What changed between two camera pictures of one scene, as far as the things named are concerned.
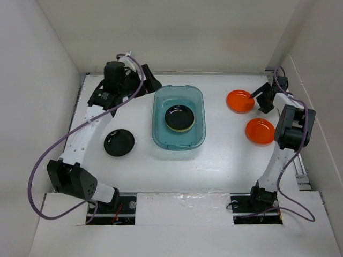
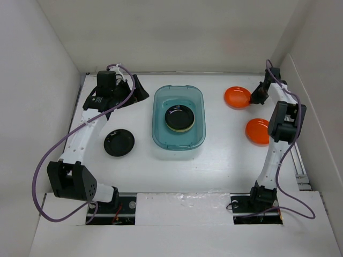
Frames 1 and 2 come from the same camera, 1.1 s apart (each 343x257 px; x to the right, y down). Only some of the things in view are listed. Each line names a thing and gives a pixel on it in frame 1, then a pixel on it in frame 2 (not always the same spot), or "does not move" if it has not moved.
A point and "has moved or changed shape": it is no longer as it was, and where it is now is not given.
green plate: x=180 y=130 does not move
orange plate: x=240 y=101 has moved or changed shape
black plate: x=119 y=142 does not move
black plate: x=179 y=118 does not move
